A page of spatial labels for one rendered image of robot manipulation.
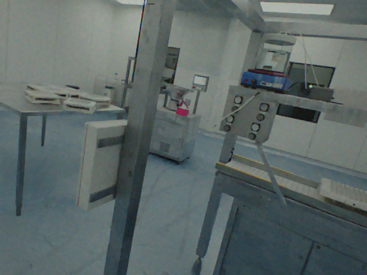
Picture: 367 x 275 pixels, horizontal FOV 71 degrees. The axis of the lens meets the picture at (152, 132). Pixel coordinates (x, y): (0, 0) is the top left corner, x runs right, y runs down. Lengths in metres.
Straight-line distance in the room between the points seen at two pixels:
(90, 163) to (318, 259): 1.14
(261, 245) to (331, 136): 5.09
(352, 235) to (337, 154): 5.18
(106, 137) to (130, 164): 0.12
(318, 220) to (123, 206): 0.87
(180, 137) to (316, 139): 3.43
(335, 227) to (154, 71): 1.01
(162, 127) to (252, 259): 2.73
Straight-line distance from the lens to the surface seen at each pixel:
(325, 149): 6.47
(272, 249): 1.52
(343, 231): 1.38
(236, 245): 1.57
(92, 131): 0.72
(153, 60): 0.72
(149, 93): 0.73
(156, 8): 0.75
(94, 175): 0.76
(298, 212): 1.37
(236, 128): 1.30
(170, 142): 3.93
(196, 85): 4.13
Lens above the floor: 1.33
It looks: 14 degrees down
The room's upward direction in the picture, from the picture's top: 10 degrees clockwise
